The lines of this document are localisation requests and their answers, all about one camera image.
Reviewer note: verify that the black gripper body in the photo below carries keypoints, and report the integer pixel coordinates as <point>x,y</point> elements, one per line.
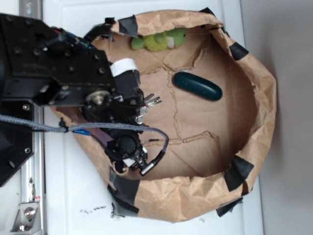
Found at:
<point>53,67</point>

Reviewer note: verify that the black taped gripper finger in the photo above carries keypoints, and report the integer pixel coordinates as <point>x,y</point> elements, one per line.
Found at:
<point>127,77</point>

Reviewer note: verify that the silver key bunch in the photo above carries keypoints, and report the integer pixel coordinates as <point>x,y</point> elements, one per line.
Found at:
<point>149,101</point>

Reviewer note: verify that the green plush toy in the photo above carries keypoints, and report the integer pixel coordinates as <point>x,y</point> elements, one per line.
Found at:
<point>171,39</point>

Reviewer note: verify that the dark green oval case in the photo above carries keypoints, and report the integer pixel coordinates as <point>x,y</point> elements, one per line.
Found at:
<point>197,85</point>

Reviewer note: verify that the brown paper bag bin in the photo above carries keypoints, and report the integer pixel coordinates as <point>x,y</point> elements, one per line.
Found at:
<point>216,148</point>

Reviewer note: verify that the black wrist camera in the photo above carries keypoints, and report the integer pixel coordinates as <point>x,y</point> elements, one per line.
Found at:
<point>125,147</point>

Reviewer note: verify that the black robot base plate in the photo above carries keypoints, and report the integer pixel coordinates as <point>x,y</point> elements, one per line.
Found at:
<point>16,141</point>

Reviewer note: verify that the aluminium extrusion rail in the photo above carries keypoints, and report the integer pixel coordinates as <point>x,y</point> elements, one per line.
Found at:
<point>33,172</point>

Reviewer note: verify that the silver corner bracket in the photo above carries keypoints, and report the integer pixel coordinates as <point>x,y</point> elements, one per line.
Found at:
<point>28,219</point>

